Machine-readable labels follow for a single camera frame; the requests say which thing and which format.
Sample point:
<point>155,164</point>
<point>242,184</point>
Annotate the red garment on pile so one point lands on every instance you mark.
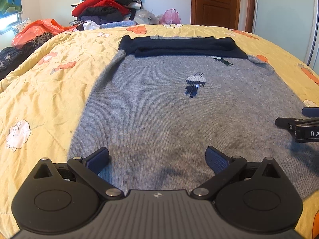
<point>99,3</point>

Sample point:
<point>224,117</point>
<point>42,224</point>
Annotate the pile of dark clothes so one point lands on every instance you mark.
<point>105,11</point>

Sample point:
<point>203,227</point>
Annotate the white crumpled cloth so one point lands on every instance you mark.
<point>88,25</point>

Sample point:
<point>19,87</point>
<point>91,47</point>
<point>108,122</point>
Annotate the dark clothes beside bed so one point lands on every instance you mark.
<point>11,58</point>

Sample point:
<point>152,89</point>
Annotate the brown wooden door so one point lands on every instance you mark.
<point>232,14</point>

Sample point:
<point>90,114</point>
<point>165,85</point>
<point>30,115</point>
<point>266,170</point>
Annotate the grey sweater with navy sleeves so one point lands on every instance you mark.
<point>163,100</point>

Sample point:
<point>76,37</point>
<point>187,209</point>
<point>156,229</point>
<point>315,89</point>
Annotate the white sliding wardrobe door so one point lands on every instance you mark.
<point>290,24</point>

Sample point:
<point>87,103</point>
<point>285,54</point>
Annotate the yellow carrot print quilt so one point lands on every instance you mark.
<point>42,100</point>

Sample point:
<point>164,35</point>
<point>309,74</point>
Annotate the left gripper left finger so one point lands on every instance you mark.
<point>86,171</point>

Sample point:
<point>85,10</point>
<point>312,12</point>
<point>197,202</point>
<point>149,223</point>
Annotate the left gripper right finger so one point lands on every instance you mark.
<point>227,170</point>

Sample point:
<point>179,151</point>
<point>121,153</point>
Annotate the light blue fuzzy blanket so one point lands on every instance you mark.
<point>117,24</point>

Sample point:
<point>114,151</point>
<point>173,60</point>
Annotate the pink plastic bag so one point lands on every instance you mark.
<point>171,16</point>

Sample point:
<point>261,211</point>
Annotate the orange plastic bag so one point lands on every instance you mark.
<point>38,28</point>

